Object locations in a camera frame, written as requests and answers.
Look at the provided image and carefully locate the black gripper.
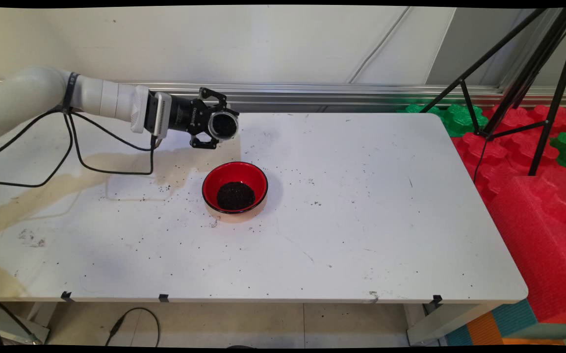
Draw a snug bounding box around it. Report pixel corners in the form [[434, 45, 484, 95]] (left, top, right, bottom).
[[168, 87, 230, 151]]

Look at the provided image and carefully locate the clear jar with black grains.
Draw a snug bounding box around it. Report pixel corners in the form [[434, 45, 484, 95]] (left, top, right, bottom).
[[207, 109, 240, 143]]

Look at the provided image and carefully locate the red bowl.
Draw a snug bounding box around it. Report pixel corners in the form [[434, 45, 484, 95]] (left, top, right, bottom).
[[202, 161, 269, 224]]

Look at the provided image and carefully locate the black grains pile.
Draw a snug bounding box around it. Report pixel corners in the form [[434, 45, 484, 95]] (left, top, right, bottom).
[[217, 182, 256, 211]]

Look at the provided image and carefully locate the white table leg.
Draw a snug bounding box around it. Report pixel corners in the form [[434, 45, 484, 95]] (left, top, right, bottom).
[[406, 300, 507, 346], [0, 302, 51, 345]]

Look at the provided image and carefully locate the red foam puzzle piece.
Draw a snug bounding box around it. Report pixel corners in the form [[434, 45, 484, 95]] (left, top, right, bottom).
[[483, 104, 566, 140], [452, 131, 561, 206]]

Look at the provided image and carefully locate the black tripod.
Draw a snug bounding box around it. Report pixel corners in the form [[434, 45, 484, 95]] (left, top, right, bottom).
[[419, 7, 566, 177]]

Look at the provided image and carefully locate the orange foam mat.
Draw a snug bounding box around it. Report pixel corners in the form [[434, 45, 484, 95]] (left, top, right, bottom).
[[467, 311, 566, 346]]

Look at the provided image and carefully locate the large red foam block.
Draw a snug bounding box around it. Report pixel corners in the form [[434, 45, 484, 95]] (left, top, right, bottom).
[[487, 167, 566, 324]]

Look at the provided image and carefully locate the teal foam mat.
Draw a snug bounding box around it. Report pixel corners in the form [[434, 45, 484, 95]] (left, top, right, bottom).
[[445, 299, 539, 346]]

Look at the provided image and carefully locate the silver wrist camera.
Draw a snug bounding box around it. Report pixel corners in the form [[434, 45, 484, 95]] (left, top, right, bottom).
[[153, 92, 172, 139]]

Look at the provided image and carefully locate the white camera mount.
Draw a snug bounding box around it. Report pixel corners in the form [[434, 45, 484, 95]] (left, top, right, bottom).
[[130, 86, 153, 134]]

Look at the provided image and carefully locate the aluminium wall rail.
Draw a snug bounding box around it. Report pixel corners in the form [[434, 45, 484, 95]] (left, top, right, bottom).
[[0, 80, 566, 109]]

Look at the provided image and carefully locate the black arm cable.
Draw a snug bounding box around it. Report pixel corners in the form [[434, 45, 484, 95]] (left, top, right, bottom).
[[0, 112, 156, 188], [0, 111, 162, 162]]

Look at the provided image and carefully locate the black strap on arm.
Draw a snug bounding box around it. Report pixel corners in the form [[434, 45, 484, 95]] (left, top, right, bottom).
[[62, 72, 80, 114]]

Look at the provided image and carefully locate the white wall cable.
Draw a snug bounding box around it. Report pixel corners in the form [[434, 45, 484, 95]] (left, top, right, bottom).
[[348, 6, 411, 85]]

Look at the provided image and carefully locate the black floor cable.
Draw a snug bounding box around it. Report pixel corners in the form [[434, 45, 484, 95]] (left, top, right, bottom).
[[105, 307, 160, 347]]

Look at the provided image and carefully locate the thin black tripod cable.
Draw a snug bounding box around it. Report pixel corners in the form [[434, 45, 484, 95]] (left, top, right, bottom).
[[473, 135, 490, 184]]

